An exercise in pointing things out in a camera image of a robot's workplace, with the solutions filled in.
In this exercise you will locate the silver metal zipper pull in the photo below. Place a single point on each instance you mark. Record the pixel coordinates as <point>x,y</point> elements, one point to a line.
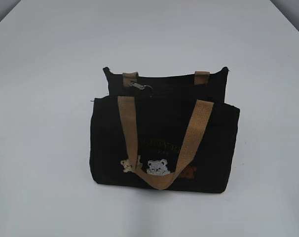
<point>139,86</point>

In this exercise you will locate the black canvas tote bag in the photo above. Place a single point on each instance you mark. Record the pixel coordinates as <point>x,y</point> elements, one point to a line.
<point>180,136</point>

